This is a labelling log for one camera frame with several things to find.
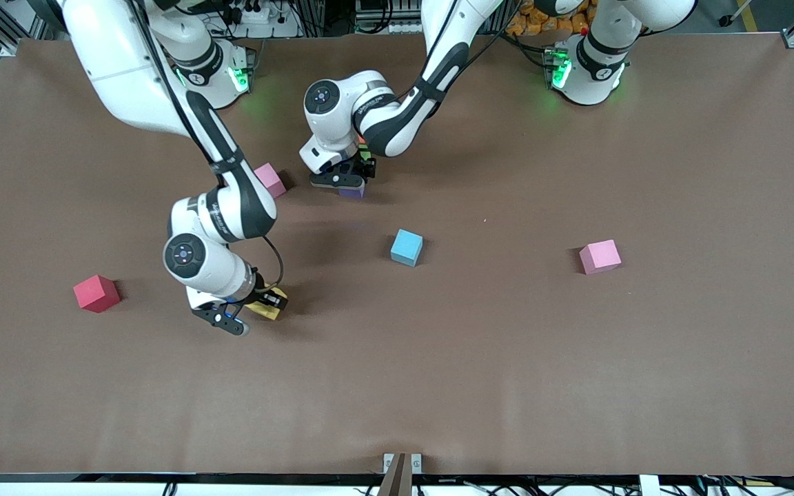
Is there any pink foam cube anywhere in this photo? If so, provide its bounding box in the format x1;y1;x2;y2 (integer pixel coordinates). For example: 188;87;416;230
579;239;622;276
254;163;287;199

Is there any white power strip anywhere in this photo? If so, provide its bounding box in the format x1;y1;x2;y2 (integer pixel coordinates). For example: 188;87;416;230
228;0;301;39

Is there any metal bracket with brown pole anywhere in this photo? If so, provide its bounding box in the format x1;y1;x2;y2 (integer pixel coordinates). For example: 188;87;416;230
383;453;423;496

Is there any yellow foam cube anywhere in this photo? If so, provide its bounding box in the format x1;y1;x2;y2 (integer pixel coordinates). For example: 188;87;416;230
244;286;289;322

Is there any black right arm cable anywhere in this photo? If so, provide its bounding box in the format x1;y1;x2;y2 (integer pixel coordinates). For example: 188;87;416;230
261;236;285;289

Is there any white socket bar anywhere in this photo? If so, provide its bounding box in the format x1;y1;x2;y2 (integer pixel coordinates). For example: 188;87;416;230
356;18;434;35

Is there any blue foam cube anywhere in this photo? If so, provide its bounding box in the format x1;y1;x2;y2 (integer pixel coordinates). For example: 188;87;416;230
390;229;424;267

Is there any pile of orange packets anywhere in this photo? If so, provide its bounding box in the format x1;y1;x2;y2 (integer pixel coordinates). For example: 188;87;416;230
505;0;594;37

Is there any red foam cube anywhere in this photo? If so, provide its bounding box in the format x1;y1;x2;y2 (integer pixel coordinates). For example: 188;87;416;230
73;275;122;314

